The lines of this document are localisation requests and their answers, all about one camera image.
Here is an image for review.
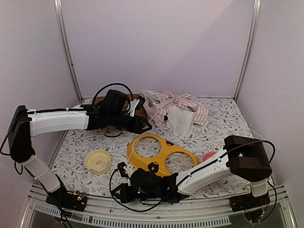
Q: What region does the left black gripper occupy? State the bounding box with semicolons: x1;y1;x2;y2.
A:
108;111;153;134

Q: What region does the white tent pole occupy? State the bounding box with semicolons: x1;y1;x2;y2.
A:
146;101;209;125

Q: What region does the pink striped pet tent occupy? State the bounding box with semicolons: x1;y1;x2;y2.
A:
141;91;209;137

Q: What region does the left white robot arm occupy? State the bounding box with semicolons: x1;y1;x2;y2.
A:
1;89;152;206

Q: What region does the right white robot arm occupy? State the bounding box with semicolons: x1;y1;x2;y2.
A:
110;135;274;207

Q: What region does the cream pet bowl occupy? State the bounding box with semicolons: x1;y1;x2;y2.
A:
85;149;112;175

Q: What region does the pink pet bowl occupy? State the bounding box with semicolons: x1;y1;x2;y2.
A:
202;152;217;162

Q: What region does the brown checkered mat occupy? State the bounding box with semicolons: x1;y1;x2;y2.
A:
83;89;152;134

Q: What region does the yellow double bowl holder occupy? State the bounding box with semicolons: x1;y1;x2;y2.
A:
126;134;199;177

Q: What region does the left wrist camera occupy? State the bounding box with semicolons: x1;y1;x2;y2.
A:
127;96;145;117

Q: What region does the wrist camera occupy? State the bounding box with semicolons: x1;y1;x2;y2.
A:
117;162;131;186
127;96;145;117

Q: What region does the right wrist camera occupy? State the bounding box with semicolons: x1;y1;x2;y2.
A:
117;162;131;186

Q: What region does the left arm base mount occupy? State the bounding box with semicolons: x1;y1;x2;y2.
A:
46;184;87;212

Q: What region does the front aluminium rail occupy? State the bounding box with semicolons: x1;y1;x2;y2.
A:
21;182;297;228

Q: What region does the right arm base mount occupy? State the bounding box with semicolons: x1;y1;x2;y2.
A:
229;192;270;212

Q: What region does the left aluminium frame post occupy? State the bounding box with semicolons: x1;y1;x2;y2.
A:
54;0;83;102

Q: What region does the aluminium frame post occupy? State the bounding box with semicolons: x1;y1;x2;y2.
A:
54;0;83;102
233;0;261;103

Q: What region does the right aluminium frame post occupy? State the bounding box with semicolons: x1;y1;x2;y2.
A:
233;0;261;103

